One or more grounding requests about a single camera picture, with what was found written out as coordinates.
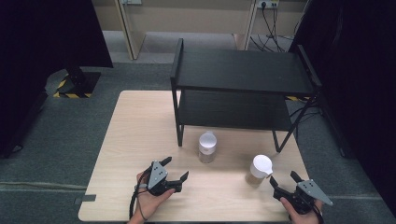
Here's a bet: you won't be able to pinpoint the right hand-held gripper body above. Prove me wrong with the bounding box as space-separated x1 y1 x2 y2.
273 179 333 216

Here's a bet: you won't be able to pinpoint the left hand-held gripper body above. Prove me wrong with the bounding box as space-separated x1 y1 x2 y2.
146 160 183 197

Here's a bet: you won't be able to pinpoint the white-lidded glass spice jar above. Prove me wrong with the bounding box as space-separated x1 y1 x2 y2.
245 154 274 189
198 131 218 164

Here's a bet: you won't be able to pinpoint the black two-tier shelf rack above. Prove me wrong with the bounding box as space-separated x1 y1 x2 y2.
170 37 323 154

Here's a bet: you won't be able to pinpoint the person's right hand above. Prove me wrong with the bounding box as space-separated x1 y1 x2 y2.
279 197 325 224

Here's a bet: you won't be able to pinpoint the person's left hand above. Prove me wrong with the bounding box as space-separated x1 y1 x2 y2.
135 171 177 218

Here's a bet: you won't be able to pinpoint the grey floor tape strip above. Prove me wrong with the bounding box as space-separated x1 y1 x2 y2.
74 194 97 206

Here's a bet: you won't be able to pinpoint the black stand base striped tape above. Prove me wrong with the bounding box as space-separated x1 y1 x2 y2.
52 66 103 99

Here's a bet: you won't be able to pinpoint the black curtain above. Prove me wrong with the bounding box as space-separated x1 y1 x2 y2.
0 0 114 160
288 0 396 217

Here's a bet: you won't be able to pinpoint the right hand-held gripper cable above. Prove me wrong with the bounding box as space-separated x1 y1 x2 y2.
312 203 326 224

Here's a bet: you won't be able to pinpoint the hand-held gripper cable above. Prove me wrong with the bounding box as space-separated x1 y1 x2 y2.
312 203 326 224
128 169 151 222

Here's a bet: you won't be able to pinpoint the left hand-held gripper cable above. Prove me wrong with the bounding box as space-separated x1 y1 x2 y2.
128 169 151 222

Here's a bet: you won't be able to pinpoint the black cables behind rack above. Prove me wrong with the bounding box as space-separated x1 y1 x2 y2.
285 94 322 143

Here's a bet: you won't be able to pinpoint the black floor cables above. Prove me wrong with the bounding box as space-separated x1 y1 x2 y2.
249 4 295 53

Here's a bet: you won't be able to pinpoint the beige wooden desk frame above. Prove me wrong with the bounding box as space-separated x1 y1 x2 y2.
91 0 309 61

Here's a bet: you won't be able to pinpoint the white wall power socket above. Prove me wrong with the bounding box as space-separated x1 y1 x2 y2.
256 0 280 9

